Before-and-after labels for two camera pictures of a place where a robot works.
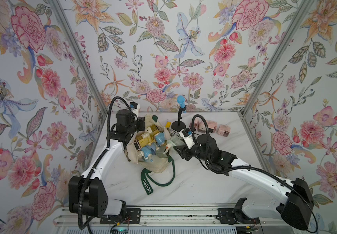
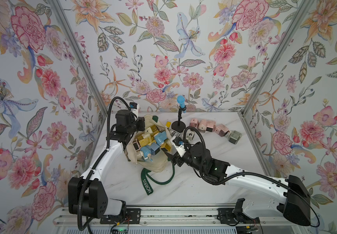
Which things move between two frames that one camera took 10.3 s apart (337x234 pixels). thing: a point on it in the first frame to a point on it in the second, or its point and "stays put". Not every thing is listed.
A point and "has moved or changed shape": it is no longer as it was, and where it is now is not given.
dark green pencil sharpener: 175,141 has moved or changed shape
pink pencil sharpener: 196,124 stays put
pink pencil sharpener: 223,130 stays put
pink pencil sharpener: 212,126 stays put
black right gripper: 185,151 to 176,160
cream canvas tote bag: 149,147 stays put
